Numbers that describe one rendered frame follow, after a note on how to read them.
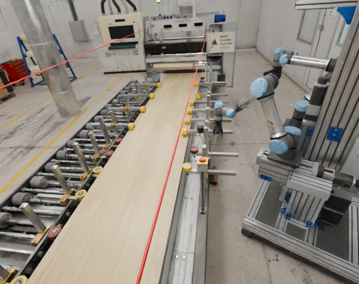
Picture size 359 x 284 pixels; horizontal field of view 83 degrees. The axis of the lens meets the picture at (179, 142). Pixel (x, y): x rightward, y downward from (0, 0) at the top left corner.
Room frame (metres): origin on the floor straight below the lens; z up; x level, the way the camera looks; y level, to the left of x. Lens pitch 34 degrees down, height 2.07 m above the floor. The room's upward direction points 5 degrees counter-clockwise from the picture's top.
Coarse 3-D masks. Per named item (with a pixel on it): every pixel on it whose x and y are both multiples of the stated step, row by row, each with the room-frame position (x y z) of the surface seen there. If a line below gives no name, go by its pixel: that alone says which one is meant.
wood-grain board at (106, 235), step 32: (160, 96) 3.01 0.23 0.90; (192, 96) 2.90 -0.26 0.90; (160, 128) 2.03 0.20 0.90; (128, 160) 1.50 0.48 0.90; (160, 160) 1.46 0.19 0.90; (96, 192) 1.13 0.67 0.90; (128, 192) 1.10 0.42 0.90; (160, 192) 1.07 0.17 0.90; (96, 224) 0.84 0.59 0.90; (128, 224) 0.82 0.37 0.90; (160, 224) 0.80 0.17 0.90; (64, 256) 0.64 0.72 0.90; (96, 256) 0.63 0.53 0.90; (128, 256) 0.61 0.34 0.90; (160, 256) 0.60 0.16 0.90
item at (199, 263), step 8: (208, 176) 1.40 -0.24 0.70; (208, 184) 1.30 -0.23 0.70; (208, 192) 1.21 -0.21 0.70; (200, 200) 1.13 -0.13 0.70; (208, 200) 1.12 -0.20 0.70; (208, 208) 1.07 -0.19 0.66; (200, 216) 0.97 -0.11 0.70; (200, 224) 0.91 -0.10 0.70; (200, 232) 0.84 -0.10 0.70; (200, 240) 0.78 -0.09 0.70; (200, 248) 0.73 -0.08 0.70; (200, 256) 0.68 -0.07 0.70; (200, 264) 0.63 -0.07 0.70; (200, 272) 0.58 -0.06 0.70; (192, 280) 0.54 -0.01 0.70; (200, 280) 0.54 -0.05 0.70
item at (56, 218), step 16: (80, 128) 2.31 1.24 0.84; (64, 144) 1.97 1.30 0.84; (112, 144) 1.88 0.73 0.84; (48, 160) 1.70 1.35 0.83; (32, 176) 1.47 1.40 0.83; (48, 176) 1.58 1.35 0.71; (16, 192) 1.28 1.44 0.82; (48, 208) 1.17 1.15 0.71; (64, 208) 1.05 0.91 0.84; (16, 224) 1.12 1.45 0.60; (64, 224) 0.98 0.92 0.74; (0, 240) 0.91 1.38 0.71; (16, 240) 0.90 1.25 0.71; (32, 240) 0.96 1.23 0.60; (0, 256) 0.78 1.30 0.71; (16, 256) 0.77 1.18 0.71; (32, 256) 0.69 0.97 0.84; (32, 272) 0.65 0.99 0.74
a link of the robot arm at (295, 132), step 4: (284, 128) 1.24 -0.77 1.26; (288, 128) 1.23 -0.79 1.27; (292, 128) 1.23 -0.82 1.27; (296, 128) 1.23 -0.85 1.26; (288, 132) 1.19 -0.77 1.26; (292, 132) 1.18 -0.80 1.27; (296, 132) 1.17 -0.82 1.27; (300, 132) 1.18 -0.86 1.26; (292, 136) 1.16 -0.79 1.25; (296, 136) 1.17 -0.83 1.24; (296, 140) 1.16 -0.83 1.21; (296, 144) 1.18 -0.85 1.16
